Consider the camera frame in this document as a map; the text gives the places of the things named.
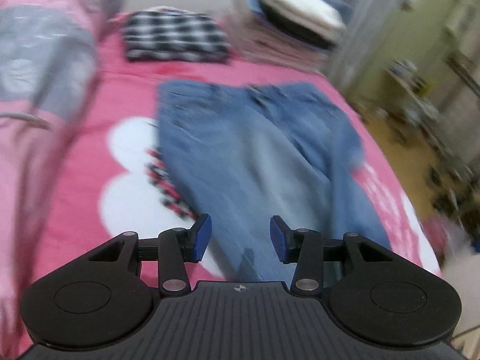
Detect blue denim jeans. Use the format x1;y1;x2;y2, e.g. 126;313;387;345
157;80;390;282

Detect pink floral bed blanket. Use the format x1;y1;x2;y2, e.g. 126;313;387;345
0;10;443;360

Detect cluttered side table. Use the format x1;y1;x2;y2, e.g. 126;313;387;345
384;52;479;180

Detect black folded garment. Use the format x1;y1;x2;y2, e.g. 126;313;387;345
260;2;337;50

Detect black white plaid garment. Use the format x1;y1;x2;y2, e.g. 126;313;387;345
122;10;230;63

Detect pink patterned folded garment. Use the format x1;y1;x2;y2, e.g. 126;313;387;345
220;11;329;72

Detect white folded sweater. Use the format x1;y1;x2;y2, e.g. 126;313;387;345
260;0;346;41

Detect pink grey floral duvet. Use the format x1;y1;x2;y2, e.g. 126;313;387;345
1;0;125;145

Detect grey curtain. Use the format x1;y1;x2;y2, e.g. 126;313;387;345
325;0;414;97

